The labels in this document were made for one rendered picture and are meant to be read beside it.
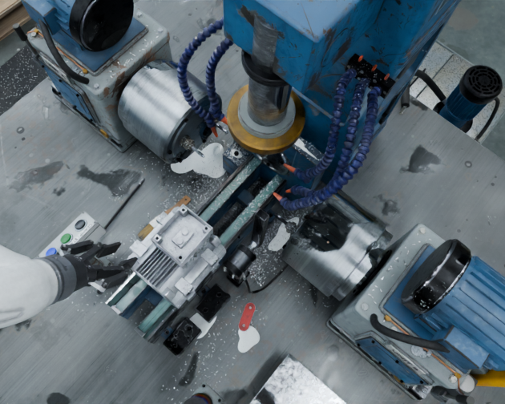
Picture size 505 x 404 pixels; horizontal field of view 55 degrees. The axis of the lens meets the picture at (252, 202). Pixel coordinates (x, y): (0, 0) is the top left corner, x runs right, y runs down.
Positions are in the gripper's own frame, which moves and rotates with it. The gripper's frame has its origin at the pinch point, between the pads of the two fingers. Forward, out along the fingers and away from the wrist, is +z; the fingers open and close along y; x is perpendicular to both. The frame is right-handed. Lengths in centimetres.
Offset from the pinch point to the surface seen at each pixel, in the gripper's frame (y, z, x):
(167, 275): -9.2, 11.9, 1.1
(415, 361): -67, 18, -21
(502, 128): -67, 199, -102
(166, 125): 17.9, 22.0, -26.3
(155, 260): -4.4, 11.7, 0.1
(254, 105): -5.6, 1.1, -46.5
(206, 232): -10.2, 14.3, -13.3
